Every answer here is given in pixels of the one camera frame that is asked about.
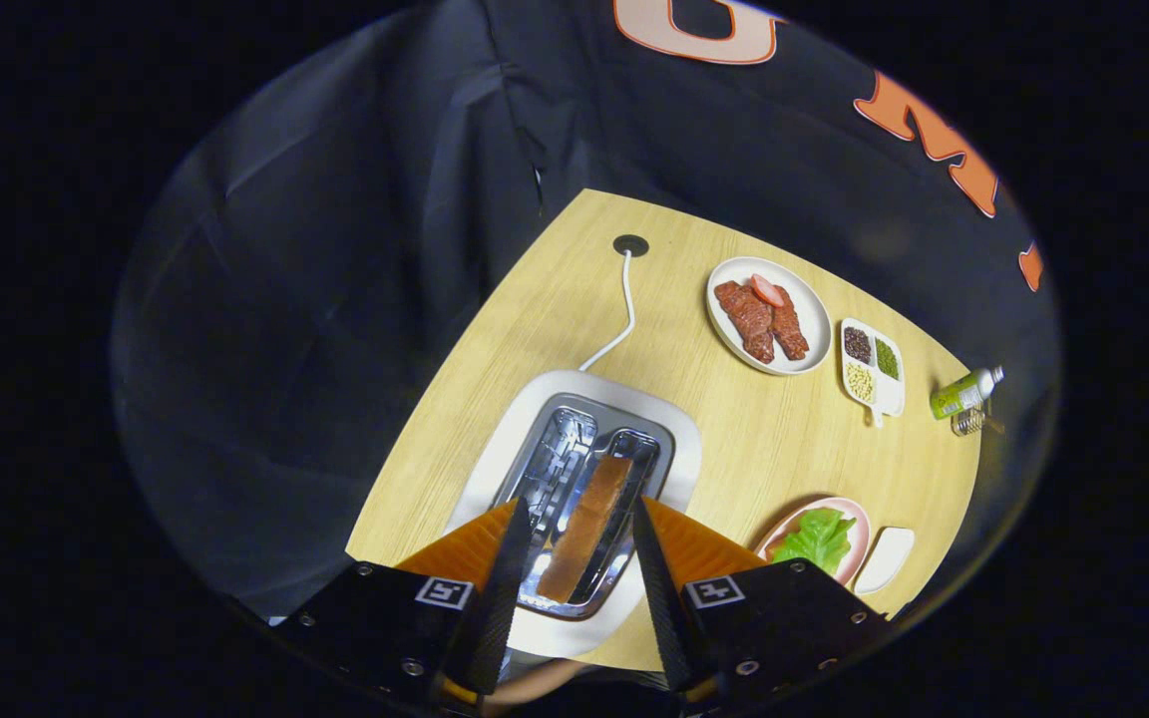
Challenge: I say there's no silver bottle with green label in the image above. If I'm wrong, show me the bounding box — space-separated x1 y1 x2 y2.
930 366 1005 421

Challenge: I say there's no white toaster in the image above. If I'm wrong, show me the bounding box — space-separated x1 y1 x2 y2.
443 371 703 659

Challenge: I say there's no black backdrop cloth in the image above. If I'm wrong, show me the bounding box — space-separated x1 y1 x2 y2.
111 0 1064 639

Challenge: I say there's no pink plate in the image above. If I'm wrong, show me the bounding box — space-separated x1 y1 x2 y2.
756 497 873 587

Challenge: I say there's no brown meat piece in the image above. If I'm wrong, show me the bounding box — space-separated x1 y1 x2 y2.
769 287 811 361
714 280 776 364

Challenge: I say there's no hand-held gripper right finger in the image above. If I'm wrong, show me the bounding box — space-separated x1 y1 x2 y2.
631 497 890 711

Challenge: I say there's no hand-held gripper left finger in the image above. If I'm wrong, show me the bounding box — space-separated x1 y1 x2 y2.
280 499 536 711

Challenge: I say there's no wire utensil holder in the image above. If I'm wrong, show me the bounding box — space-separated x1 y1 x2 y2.
952 404 1004 440

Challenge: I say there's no white divided dish with beans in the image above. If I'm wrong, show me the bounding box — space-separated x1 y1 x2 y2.
840 317 907 429

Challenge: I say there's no white square plate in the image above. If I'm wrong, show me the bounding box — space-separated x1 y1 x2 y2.
853 527 916 596

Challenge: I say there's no white oval plate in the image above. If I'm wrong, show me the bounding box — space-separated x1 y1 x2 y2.
705 256 833 377

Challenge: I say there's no white toaster cable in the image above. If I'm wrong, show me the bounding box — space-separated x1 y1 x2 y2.
577 249 636 373

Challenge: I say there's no green lettuce leaf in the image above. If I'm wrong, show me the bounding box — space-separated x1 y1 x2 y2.
770 508 857 576

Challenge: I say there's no toasted bread slice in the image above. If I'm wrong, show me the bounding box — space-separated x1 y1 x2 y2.
536 455 634 603

